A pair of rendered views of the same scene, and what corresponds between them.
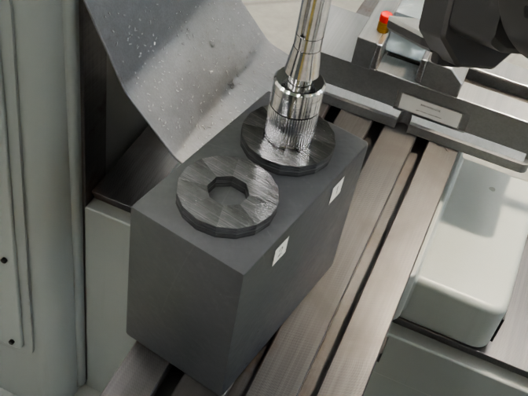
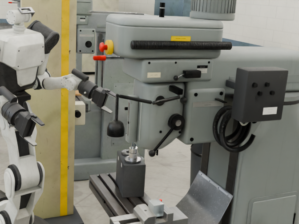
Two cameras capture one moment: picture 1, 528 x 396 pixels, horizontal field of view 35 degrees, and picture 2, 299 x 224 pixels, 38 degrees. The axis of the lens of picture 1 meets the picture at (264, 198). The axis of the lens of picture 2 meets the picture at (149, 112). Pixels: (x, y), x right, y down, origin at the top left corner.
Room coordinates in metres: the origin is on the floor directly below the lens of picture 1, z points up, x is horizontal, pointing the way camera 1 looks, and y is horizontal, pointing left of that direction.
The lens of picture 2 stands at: (2.32, -1.36, 1.99)
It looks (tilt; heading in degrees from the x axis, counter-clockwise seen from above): 15 degrees down; 140
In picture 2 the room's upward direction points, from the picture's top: 4 degrees clockwise
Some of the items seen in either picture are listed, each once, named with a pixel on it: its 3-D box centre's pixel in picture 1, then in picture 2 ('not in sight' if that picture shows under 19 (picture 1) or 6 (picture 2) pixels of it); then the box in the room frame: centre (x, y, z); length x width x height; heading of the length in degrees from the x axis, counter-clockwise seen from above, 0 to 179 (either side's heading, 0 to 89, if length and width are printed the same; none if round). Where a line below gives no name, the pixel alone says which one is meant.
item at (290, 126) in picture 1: (293, 111); (133, 154); (0.61, -0.01, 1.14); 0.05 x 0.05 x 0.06
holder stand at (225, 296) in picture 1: (246, 235); (130, 172); (0.57, 0.01, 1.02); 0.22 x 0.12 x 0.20; 154
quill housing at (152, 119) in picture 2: not in sight; (156, 112); (0.91, -0.13, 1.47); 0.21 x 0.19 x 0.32; 165
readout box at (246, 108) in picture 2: not in sight; (260, 94); (1.31, 0.07, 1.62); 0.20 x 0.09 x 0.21; 75
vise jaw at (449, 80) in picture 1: (449, 54); (144, 214); (0.97, -0.21, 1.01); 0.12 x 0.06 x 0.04; 166
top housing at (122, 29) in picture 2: not in sight; (163, 36); (0.92, -0.12, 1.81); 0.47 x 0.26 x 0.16; 75
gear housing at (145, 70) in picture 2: not in sight; (167, 66); (0.92, -0.09, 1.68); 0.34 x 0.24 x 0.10; 75
